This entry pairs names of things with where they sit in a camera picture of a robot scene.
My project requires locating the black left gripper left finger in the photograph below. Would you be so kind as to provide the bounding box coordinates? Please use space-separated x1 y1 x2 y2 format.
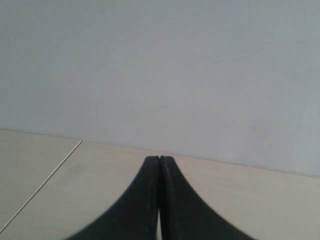
68 156 160 240

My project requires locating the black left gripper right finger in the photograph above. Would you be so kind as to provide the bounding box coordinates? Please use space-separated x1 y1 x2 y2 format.
159 156 253 240

